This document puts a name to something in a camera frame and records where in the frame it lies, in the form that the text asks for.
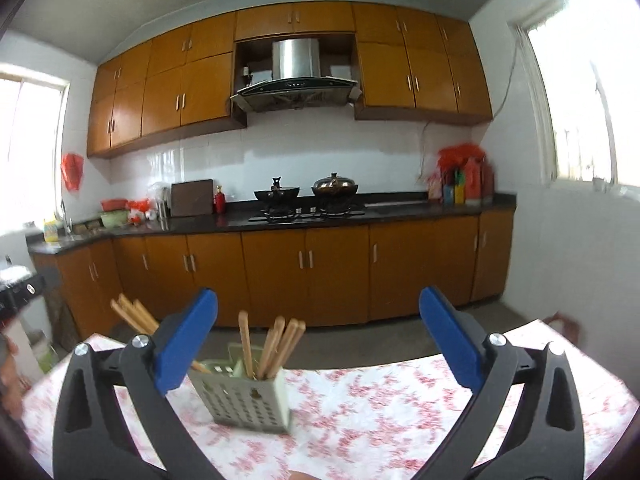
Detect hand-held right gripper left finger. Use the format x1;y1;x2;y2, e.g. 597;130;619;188
51;287;221;480

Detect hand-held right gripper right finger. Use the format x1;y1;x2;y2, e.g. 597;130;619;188
415;286;587;480

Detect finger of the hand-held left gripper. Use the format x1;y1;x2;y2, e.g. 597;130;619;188
0;272;60;318

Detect green perforated chopstick holder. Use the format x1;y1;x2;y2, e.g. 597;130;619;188
187;342;295;436

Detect person's left hand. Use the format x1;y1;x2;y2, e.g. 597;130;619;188
0;332;28;420

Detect red floral tablecloth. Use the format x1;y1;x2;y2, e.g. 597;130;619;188
15;317;640;480

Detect wooden chair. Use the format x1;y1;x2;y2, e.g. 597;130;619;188
542;312;583;346

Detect brown wooden lower cabinets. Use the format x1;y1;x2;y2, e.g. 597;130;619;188
30;207;516;341

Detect black kitchen countertop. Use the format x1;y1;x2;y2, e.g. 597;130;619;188
27;192;518;256

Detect window above sink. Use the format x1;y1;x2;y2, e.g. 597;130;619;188
0;77;68;236

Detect red and white containers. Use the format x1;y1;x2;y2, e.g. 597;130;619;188
127;199;160;224

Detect brown cutting board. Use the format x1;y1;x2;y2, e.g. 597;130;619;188
171;179;216;218

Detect colourful small boxes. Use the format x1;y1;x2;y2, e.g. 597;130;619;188
442;170;468;206

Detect tall red packet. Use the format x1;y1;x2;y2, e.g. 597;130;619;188
465;157;496;207

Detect black wok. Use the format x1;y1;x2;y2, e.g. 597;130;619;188
253;176;301;211

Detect gas stove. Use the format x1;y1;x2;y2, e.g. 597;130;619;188
248;202;366;224

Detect red plastic bag on boxes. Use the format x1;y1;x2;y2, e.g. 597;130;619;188
437;143;488;171

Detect wok with lid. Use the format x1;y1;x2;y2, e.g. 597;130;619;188
311;172;360;198

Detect large bright window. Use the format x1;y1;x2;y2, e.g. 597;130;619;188
507;10;640;191

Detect steel range hood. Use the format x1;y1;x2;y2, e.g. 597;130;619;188
230;37;361;113

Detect red bag on wall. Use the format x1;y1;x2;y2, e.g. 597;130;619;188
61;152;85;192

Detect wall cable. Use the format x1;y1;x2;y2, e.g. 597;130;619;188
417;50;521;183

